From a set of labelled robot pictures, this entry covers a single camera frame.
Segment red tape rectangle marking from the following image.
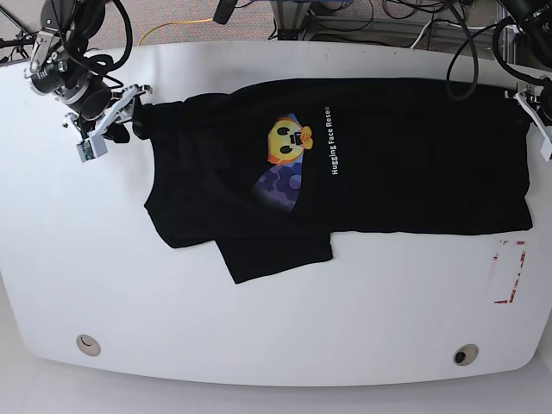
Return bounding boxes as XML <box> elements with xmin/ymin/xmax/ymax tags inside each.
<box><xmin>487</xmin><ymin>240</ymin><xmax>527</xmax><ymax>304</ymax></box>

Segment black T-shirt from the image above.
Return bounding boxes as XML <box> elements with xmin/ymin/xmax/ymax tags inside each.
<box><xmin>136</xmin><ymin>78</ymin><xmax>532</xmax><ymax>284</ymax></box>

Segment black tripod stand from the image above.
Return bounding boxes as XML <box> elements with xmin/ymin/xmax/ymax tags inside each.
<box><xmin>1</xmin><ymin>6</ymin><xmax>38</xmax><ymax>65</ymax></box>

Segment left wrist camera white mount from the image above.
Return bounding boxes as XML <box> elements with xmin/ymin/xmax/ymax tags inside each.
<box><xmin>505</xmin><ymin>82</ymin><xmax>551</xmax><ymax>161</ymax></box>

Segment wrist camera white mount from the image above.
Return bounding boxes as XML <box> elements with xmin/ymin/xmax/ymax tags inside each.
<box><xmin>62</xmin><ymin>85</ymin><xmax>153</xmax><ymax>163</ymax></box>
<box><xmin>505</xmin><ymin>82</ymin><xmax>551</xmax><ymax>161</ymax></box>

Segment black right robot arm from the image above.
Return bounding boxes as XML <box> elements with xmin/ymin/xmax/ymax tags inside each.
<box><xmin>26</xmin><ymin>0</ymin><xmax>133</xmax><ymax>122</ymax></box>

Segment white cable on floor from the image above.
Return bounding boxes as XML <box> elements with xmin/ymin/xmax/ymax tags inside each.
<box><xmin>409</xmin><ymin>19</ymin><xmax>484</xmax><ymax>49</ymax></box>

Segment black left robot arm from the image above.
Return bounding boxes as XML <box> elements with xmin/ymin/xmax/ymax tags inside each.
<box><xmin>492</xmin><ymin>0</ymin><xmax>551</xmax><ymax>121</ymax></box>

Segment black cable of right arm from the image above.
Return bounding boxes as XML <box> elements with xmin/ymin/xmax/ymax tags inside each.
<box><xmin>81</xmin><ymin>0</ymin><xmax>134</xmax><ymax>77</ymax></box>

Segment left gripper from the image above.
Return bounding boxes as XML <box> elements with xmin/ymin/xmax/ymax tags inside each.
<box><xmin>537</xmin><ymin>77</ymin><xmax>552</xmax><ymax>116</ymax></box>

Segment table cable grommet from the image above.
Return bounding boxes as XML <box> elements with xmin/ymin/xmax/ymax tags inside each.
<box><xmin>453</xmin><ymin>344</ymin><xmax>479</xmax><ymax>367</ymax></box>
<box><xmin>76</xmin><ymin>335</ymin><xmax>101</xmax><ymax>357</ymax></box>

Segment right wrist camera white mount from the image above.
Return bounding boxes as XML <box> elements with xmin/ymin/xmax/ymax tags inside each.
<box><xmin>62</xmin><ymin>85</ymin><xmax>153</xmax><ymax>163</ymax></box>

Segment aluminium frame post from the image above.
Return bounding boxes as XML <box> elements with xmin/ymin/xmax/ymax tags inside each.
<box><xmin>269</xmin><ymin>1</ymin><xmax>312</xmax><ymax>41</ymax></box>

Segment yellow cable on floor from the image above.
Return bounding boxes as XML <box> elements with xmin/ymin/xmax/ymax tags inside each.
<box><xmin>137</xmin><ymin>16</ymin><xmax>216</xmax><ymax>47</ymax></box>

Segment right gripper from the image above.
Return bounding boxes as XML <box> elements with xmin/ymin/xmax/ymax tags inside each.
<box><xmin>55</xmin><ymin>77</ymin><xmax>112</xmax><ymax>121</ymax></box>

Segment left table cable grommet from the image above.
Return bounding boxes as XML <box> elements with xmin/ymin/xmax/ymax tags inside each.
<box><xmin>76</xmin><ymin>335</ymin><xmax>101</xmax><ymax>357</ymax></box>

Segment right table cable grommet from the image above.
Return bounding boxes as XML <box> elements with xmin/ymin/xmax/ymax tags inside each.
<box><xmin>453</xmin><ymin>344</ymin><xmax>479</xmax><ymax>367</ymax></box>

